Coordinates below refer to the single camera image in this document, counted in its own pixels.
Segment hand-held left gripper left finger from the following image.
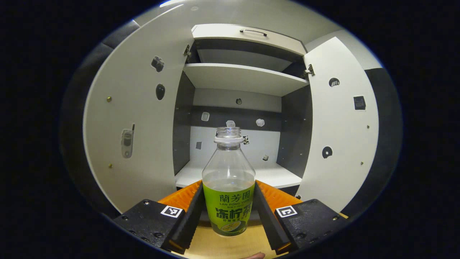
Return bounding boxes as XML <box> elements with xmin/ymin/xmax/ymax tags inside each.
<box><xmin>113</xmin><ymin>180</ymin><xmax>205</xmax><ymax>255</ymax></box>

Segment white cabinet drawer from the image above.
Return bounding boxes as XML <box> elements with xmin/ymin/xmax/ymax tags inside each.
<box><xmin>191</xmin><ymin>24</ymin><xmax>307</xmax><ymax>56</ymax></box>

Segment clear bottle with green label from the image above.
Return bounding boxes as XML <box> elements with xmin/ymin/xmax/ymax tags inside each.
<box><xmin>202</xmin><ymin>127</ymin><xmax>256</xmax><ymax>237</ymax></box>

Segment white cabinet shelf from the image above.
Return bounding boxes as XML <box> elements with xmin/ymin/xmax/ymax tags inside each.
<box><xmin>183</xmin><ymin>63</ymin><xmax>310</xmax><ymax>97</ymax></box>

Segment white cabinet door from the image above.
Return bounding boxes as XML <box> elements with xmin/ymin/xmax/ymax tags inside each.
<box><xmin>83</xmin><ymin>20</ymin><xmax>196</xmax><ymax>213</ymax></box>
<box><xmin>298</xmin><ymin>37</ymin><xmax>380</xmax><ymax>213</ymax></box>

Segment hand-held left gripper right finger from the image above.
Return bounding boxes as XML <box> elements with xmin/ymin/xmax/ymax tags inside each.
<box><xmin>253</xmin><ymin>180</ymin><xmax>348</xmax><ymax>256</ymax></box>

